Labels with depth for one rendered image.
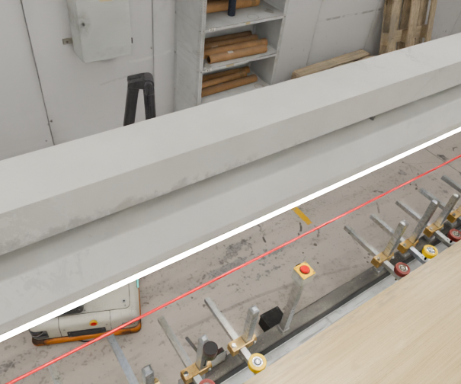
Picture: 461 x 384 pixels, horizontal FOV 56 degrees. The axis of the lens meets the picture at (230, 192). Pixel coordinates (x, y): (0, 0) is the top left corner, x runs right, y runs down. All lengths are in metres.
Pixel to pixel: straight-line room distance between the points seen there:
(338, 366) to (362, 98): 1.66
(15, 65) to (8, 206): 3.36
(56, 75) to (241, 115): 3.40
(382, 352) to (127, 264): 1.86
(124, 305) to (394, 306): 1.60
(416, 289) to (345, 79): 1.99
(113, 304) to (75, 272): 2.44
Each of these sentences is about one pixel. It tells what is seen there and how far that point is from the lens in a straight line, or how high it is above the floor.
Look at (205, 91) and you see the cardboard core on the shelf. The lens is 4.20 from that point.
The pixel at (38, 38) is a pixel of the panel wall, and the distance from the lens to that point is 3.71.
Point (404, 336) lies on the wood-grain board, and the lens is 2.34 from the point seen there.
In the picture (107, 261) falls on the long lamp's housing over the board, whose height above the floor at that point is 2.36.
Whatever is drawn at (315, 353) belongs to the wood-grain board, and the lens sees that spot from 2.14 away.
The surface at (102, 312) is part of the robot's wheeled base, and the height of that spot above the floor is 0.28.
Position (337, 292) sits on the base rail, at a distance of 2.60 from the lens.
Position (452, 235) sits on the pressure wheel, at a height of 0.91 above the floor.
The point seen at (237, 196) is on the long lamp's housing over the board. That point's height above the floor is 2.37.
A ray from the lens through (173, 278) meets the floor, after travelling 3.34.
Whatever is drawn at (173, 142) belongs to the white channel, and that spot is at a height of 2.46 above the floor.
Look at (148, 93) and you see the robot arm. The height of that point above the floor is 1.56.
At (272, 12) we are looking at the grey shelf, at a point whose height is 1.26.
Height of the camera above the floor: 2.75
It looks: 44 degrees down
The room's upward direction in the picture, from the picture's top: 8 degrees clockwise
